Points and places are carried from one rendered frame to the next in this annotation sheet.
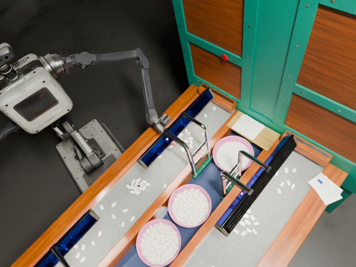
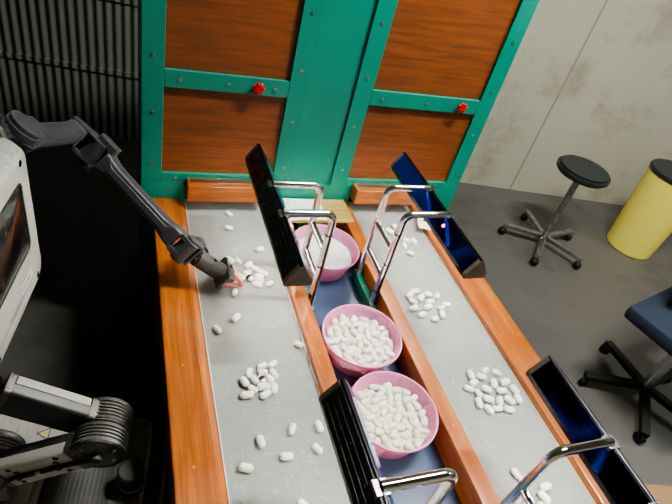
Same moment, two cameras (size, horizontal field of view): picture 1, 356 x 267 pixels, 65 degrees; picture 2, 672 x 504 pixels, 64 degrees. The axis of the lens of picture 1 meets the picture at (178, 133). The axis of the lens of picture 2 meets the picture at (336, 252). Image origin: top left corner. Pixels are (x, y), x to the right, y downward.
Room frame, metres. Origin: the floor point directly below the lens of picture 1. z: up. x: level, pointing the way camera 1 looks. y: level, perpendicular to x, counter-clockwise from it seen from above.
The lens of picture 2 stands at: (0.59, 1.29, 2.01)
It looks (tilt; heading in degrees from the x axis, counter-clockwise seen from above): 38 degrees down; 275
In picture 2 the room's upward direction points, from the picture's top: 17 degrees clockwise
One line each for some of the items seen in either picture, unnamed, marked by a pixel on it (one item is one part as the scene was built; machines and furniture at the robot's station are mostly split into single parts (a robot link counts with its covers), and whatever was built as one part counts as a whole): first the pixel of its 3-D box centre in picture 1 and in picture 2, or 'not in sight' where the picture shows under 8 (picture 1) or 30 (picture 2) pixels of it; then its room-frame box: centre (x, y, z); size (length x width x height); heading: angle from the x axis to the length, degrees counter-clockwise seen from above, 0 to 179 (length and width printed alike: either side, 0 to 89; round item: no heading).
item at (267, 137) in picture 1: (252, 130); (311, 210); (0.88, -0.49, 0.77); 0.33 x 0.15 x 0.01; 32
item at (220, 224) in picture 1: (258, 180); (435, 208); (0.44, -0.31, 1.08); 0.62 x 0.08 x 0.07; 122
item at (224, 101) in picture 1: (216, 97); (227, 190); (1.20, -0.35, 0.83); 0.30 x 0.06 x 0.07; 32
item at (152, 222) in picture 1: (160, 243); (389, 418); (0.38, 0.31, 0.72); 0.27 x 0.27 x 0.10
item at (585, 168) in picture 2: not in sight; (559, 205); (-0.51, -2.18, 0.33); 0.61 x 0.59 x 0.65; 24
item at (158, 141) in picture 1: (176, 125); (275, 206); (0.91, -0.01, 1.08); 0.62 x 0.08 x 0.07; 122
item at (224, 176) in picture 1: (243, 184); (399, 249); (0.51, -0.26, 0.90); 0.20 x 0.19 x 0.45; 122
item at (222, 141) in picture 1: (232, 156); (323, 254); (0.77, -0.30, 0.72); 0.27 x 0.27 x 0.10
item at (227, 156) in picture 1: (232, 157); (322, 257); (0.77, -0.30, 0.71); 0.22 x 0.22 x 0.06
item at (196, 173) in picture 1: (189, 147); (291, 251); (0.84, -0.05, 0.90); 0.20 x 0.19 x 0.45; 122
